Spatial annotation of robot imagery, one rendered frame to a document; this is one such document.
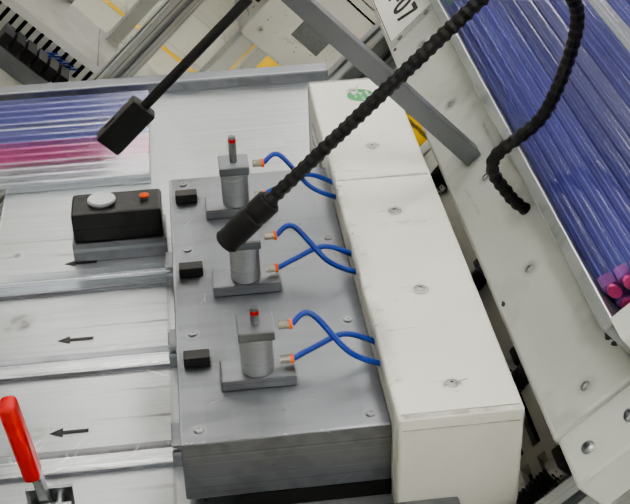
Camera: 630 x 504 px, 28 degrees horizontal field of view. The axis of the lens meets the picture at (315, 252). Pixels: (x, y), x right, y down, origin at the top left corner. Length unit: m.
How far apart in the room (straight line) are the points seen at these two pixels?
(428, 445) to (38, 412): 0.30
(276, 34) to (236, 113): 0.88
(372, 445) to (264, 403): 0.08
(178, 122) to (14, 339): 0.38
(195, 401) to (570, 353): 0.24
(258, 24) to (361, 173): 1.17
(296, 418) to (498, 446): 0.13
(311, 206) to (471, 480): 0.31
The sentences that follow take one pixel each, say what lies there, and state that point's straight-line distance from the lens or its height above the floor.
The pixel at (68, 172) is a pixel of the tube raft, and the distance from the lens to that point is 1.21.
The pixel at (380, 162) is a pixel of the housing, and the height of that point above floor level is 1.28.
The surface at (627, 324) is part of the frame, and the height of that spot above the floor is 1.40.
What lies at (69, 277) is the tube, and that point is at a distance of 1.05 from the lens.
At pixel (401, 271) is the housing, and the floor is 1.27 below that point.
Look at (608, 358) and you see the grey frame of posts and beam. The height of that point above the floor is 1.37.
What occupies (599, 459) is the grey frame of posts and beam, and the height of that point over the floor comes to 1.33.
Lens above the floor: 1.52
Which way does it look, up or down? 18 degrees down
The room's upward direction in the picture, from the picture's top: 47 degrees clockwise
